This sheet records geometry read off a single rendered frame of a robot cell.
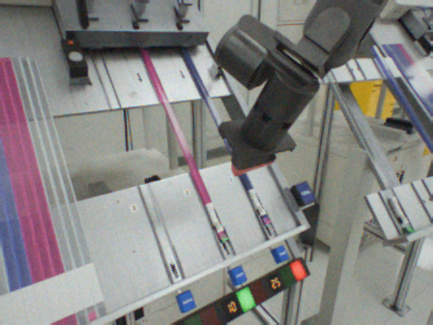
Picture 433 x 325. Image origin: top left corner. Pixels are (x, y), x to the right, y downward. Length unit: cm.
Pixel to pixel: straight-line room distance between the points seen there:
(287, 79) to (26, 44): 57
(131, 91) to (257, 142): 39
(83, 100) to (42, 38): 17
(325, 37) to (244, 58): 9
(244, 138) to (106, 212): 29
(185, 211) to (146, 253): 11
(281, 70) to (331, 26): 6
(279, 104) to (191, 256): 34
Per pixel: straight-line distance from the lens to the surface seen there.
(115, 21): 76
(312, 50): 34
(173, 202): 60
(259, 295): 64
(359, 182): 94
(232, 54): 37
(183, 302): 56
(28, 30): 80
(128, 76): 74
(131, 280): 55
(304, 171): 174
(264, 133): 39
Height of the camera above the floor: 112
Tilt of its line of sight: 23 degrees down
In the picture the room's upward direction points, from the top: straight up
